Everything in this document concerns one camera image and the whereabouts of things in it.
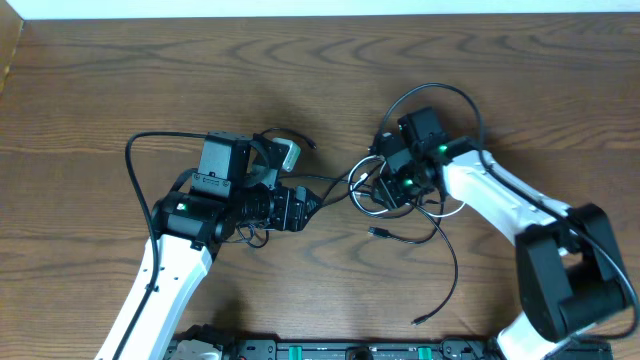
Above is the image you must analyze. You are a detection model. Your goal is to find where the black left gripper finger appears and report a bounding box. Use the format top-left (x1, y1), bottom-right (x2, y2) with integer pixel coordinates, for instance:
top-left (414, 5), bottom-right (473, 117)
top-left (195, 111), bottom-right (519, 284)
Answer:
top-left (295, 186), bottom-right (323, 210)
top-left (294, 207), bottom-right (319, 231)

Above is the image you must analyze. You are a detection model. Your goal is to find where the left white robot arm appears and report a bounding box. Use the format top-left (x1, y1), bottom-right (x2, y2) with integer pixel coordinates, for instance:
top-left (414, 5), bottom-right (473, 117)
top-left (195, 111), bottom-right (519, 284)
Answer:
top-left (97, 131), bottom-right (323, 359)

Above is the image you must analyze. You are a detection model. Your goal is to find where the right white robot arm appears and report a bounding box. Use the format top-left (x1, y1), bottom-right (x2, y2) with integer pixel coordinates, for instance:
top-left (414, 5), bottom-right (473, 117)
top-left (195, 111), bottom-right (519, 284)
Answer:
top-left (370, 107), bottom-right (639, 359)

